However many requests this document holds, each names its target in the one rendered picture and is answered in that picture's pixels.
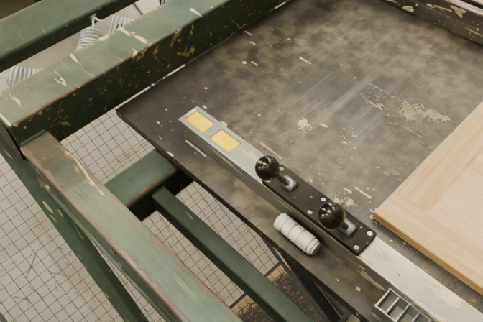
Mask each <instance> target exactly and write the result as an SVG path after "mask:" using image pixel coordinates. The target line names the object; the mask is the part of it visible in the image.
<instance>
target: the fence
mask: <svg viewBox="0 0 483 322"><path fill-rule="evenodd" d="M195 112H198V113H199V114H201V115H202V116H204V117H206V118H207V119H208V120H209V121H211V122H212V123H213V124H214V125H213V126H211V127H210V128H208V129H207V130H205V131H204V132H201V131H200V130H198V129H197V128H195V127H194V126H193V125H192V124H191V123H189V122H188V121H186V119H187V118H188V117H189V116H191V115H192V114H194V113H195ZM178 122H179V127H180V133H181V134H182V135H183V136H185V137H186V138H187V139H189V140H190V141H191V142H192V143H193V144H195V145H196V146H197V147H199V148H200V149H202V150H203V151H204V152H205V153H206V154H207V155H209V156H210V157H212V158H213V159H214V160H215V161H217V162H218V163H219V164H220V165H222V166H223V167H225V168H226V169H227V170H228V171H229V172H230V173H232V174H233V175H235V176H236V177H237V178H238V179H240V181H242V182H243V183H244V184H246V185H247V186H249V187H250V188H251V189H252V190H253V191H254V192H256V193H257V194H259V195H260V196H261V197H263V198H264V199H265V200H266V201H267V202H269V203H270V204H271V205H273V206H274V207H275V208H276V209H277V210H278V211H280V212H281V213H286V214H287V215H288V216H289V217H290V218H292V219H293V220H295V221H296V222H297V223H299V224H300V225H301V226H302V227H303V228H305V229H306V230H307V231H309V232H310V233H311V234H312V235H314V236H315V237H316V238H317V239H318V240H319V241H320V243H321V244H322V245H324V247H326V248H327V249H328V250H330V251H331V252H332V253H334V254H335V255H336V256H337V257H338V258H340V259H341V260H342V261H344V262H345V263H346V264H348V266H350V267H351V268H352V269H354V270H355V271H356V272H358V273H359V274H360V275H361V276H362V277H364V278H365V279H366V280H368V281H369V282H370V283H372V284H373V285H374V286H375V287H376V288H378V289H379V290H381V291H382V292H383V293H384V294H385V293H386V292H387V291H388V289H389V288H392V289H393V290H394V291H395V292H396V293H397V294H399V295H400V296H402V297H403V298H404V299H406V301H408V302H409V303H411V304H412V305H413V306H415V307H416V308H417V309H418V310H419V311H421V312H422V313H424V314H425V315H426V316H428V317H429V318H430V319H431V320H432V321H431V322H483V314H482V313H480V312H479V311H478V310H477V309H475V308H474V307H472V306H471V305H469V304H468V303H467V302H466V301H464V300H463V299H461V298H460V297H459V296H458V295H456V294H455V293H453V292H451V291H450V290H449V289H448V288H447V287H445V286H443V285H442V284H441V283H440V282H438V281H437V280H435V279H434V278H432V277H431V276H430V275H429V274H427V273H426V272H424V271H423V270H422V269H421V268H419V267H417V266H416V265H415V264H413V263H412V262H411V261H409V260H408V259H406V258H405V257H404V256H402V255H401V254H400V253H398V252H397V251H395V250H394V249H393V248H392V247H390V246H389V245H387V244H386V243H384V242H383V241H382V240H381V239H379V238H378V237H376V238H375V239H374V240H373V241H372V242H371V243H370V244H369V245H368V246H367V247H366V248H365V249H364V251H363V252H362V253H361V254H360V255H359V256H356V255H354V254H353V253H352V252H350V251H349V250H348V249H347V248H345V247H344V246H343V245H341V244H340V243H338V242H337V241H336V240H335V239H334V238H332V237H331V236H329V235H328V234H327V233H326V232H325V231H323V230H322V229H320V228H319V227H318V226H316V225H315V224H314V223H313V222H312V221H310V220H309V219H307V218H306V217H305V216H304V215H303V214H301V213H300V212H298V211H297V210H296V209H294V208H293V207H292V206H291V205H289V204H288V203H287V202H285V201H284V200H283V199H281V198H280V197H279V196H278V195H276V194H275V193H273V192H272V191H271V190H270V189H269V188H267V187H266V186H265V185H263V184H262V179H260V178H259V177H258V176H257V174H256V172H255V164H256V162H257V161H258V159H259V158H261V157H263V156H265V155H264V154H262V153H261V152H260V151H259V150H257V149H255V148H254V147H253V146H251V145H250V144H249V143H247V142H246V141H244V140H243V139H242V138H241V137H239V136H238V135H236V134H235V133H233V132H232V131H231V130H230V129H228V128H227V127H225V126H224V125H223V124H221V123H220V122H219V121H217V120H216V119H214V118H213V117H212V116H210V115H209V114H207V113H206V112H205V111H204V110H202V109H201V108H199V107H198V106H197V107H195V108H194V109H192V110H191V111H189V112H188V113H187V114H185V115H184V116H182V117H180V118H179V119H178ZM221 130H223V131H224V132H226V133H227V134H228V135H229V136H231V137H233V138H234V139H235V140H236V141H238V142H239V143H240V144H239V145H238V146H236V147H235V148H234V149H233V150H232V151H230V152H227V151H226V150H225V149H224V148H222V147H221V146H219V145H218V144H216V143H215V142H214V141H213V140H212V139H211V137H212V136H213V135H215V134H216V133H218V132H219V131H221Z"/></svg>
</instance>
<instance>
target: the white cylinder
mask: <svg viewBox="0 0 483 322"><path fill-rule="evenodd" d="M274 227H275V228H276V229H277V230H278V231H279V232H281V233H282V234H283V235H284V236H286V237H287V238H288V239H289V240H290V241H291V242H293V243H294V244H296V245H297V246H298V247H299V248H300V249H302V250H303V251H304V252H306V253H307V254H309V255H311V254H312V255H314V254H315V253H316V252H317V251H318V250H319V248H320V247H321V244H320V241H319V240H318V239H317V238H316V237H315V236H314V235H312V234H311V233H310V232H309V231H307V230H306V229H305V228H303V227H302V226H301V225H300V224H299V223H297V222H296V221H295V220H293V219H292V218H290V217H289V216H288V215H287V214H286V213H282V214H280V215H279V216H278V217H277V219H276V220H275V222H274Z"/></svg>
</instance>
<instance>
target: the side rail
mask: <svg viewBox="0 0 483 322"><path fill-rule="evenodd" d="M20 150H21V151H22V153H23V154H24V156H25V157H26V158H27V159H28V160H29V161H30V162H31V163H32V164H33V166H34V168H35V170H36V171H37V174H38V176H37V181H38V182H39V184H40V185H41V186H42V187H43V188H44V189H45V190H46V191H47V192H48V193H49V194H50V195H51V196H52V198H53V199H54V200H55V201H56V202H57V203H58V204H59V205H60V207H61V208H62V209H63V210H64V211H65V212H66V213H67V214H68V215H69V217H71V218H72V220H74V222H75V223H76V224H77V225H78V226H79V227H80V228H81V229H82V230H83V232H84V233H85V234H86V235H87V236H88V237H89V238H90V239H91V241H92V242H93V243H94V244H95V245H96V246H97V247H98V248H99V249H100V250H101V251H102V252H103V253H104V254H105V255H106V257H107V258H108V259H109V260H110V261H111V262H112V263H113V264H114V266H115V267H116V268H117V269H118V270H119V271H120V272H121V273H122V274H123V276H125V278H126V279H128V281H130V283H131V284H132V285H133V286H134V287H135V288H136V289H137V290H138V292H139V293H140V294H141V295H142V296H143V297H144V298H145V300H146V301H147V302H148V303H149V304H150V305H151V306H152V307H153V308H154V309H155V310H156V311H157V312H158V313H159V314H160V315H161V317H162V318H163V319H164V320H165V321H166V322H243V320H242V319H240V317H238V315H237V314H235V312H233V310H232V309H230V308H229V307H228V306H227V305H226V304H225V303H224V302H223V301H222V300H221V299H220V298H219V297H218V296H217V295H216V294H215V293H214V292H213V291H212V290H211V289H210V288H209V287H208V286H207V285H206V284H205V283H204V282H203V281H202V280H201V279H199V278H198V277H197V276H196V275H195V274H194V273H193V272H192V271H191V270H190V269H189V268H188V267H187V266H186V265H185V264H184V263H183V262H182V261H181V260H180V259H179V258H178V257H177V256H176V255H175V254H174V253H173V252H172V251H171V250H170V249H168V248H167V247H166V246H165V245H164V244H163V243H162V242H161V241H160V240H159V239H158V238H157V237H156V236H155V235H154V234H153V233H152V232H151V231H150V230H149V229H148V228H147V227H146V226H145V225H144V224H143V223H142V222H141V221H140V220H139V219H138V218H137V217H136V216H135V215H134V214H133V213H132V212H131V211H130V210H129V209H128V208H127V207H126V206H125V205H124V204H123V203H122V202H121V201H120V200H119V199H118V198H117V197H116V196H115V195H114V194H113V193H112V192H111V191H110V190H109V189H108V188H106V187H105V186H104V185H103V184H102V183H101V182H100V181H99V180H98V179H97V178H96V177H95V176H94V175H93V174H92V173H91V172H90V171H89V170H88V169H87V168H86V167H85V166H84V165H83V164H82V163H81V162H80V161H79V160H78V159H77V158H76V157H74V156H73V155H72V154H71V153H70V152H69V151H68V150H67V149H66V148H65V147H64V146H63V145H62V144H61V143H60V142H59V141H58V140H57V139H56V138H55V137H54V136H53V135H52V134H51V133H50V132H49V131H46V132H45V133H44V134H42V135H40V136H38V137H37V138H35V139H33V140H32V141H31V142H28V143H27V144H25V145H24V146H21V147H20Z"/></svg>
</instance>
